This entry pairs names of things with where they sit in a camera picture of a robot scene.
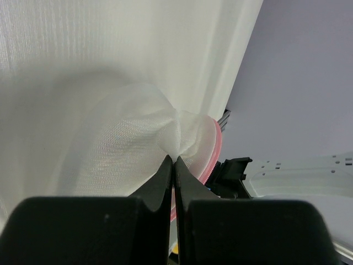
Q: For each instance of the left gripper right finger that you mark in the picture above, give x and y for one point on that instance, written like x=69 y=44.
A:
x=243 y=229

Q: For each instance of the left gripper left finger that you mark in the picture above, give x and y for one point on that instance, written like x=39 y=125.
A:
x=93 y=230

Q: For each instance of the pink-trimmed mesh laundry bag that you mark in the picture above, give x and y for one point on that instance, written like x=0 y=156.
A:
x=123 y=140

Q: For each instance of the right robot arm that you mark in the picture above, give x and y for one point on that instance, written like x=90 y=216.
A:
x=289 y=176

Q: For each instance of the right aluminium side rail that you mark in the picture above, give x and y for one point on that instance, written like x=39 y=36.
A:
x=224 y=119

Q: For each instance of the aluminium front rail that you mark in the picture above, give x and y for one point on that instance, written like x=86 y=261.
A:
x=344 y=251

